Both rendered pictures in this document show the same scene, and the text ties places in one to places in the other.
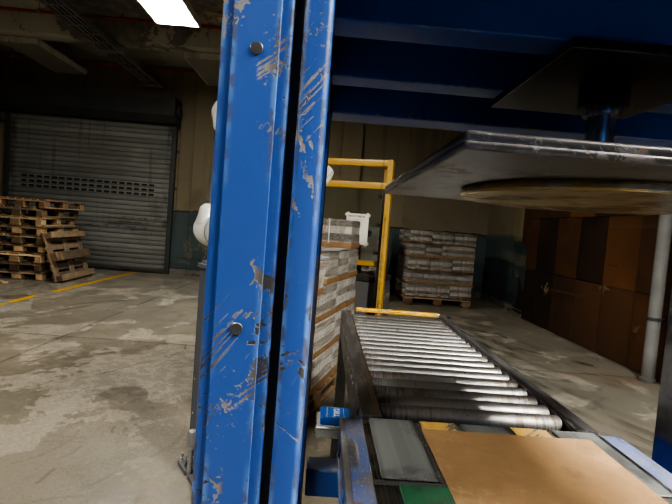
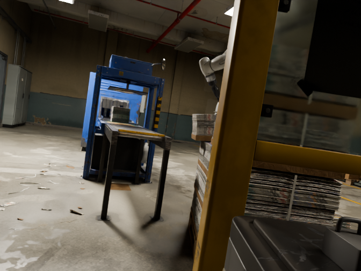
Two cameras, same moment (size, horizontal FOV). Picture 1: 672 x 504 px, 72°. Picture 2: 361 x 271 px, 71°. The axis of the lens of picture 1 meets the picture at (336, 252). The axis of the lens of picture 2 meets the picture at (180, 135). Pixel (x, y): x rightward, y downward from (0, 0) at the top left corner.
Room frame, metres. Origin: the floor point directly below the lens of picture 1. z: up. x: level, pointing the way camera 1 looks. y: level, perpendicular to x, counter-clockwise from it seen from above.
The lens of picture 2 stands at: (4.68, -0.73, 0.96)
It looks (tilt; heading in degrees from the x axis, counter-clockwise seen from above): 3 degrees down; 162
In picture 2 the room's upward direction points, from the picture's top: 9 degrees clockwise
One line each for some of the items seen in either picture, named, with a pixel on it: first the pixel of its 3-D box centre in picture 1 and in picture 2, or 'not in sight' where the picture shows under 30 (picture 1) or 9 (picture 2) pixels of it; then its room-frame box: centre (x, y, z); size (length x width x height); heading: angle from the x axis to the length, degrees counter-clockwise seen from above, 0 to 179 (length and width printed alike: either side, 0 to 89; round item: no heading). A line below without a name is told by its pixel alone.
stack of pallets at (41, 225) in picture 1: (38, 237); not in sight; (7.85, 5.08, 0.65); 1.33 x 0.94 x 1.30; 5
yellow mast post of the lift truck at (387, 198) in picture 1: (381, 259); (235, 126); (4.11, -0.41, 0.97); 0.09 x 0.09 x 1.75; 74
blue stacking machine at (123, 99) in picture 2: not in sight; (113, 108); (-2.03, -0.39, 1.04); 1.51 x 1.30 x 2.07; 1
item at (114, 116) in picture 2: not in sight; (120, 114); (0.11, -0.39, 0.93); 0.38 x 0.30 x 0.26; 1
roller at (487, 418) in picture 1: (469, 419); not in sight; (1.12, -0.36, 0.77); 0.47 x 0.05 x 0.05; 91
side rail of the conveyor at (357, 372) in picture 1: (352, 358); (152, 136); (1.70, -0.09, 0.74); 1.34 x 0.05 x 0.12; 1
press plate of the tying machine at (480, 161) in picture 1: (592, 194); (127, 91); (0.69, -0.37, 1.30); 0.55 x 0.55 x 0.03; 1
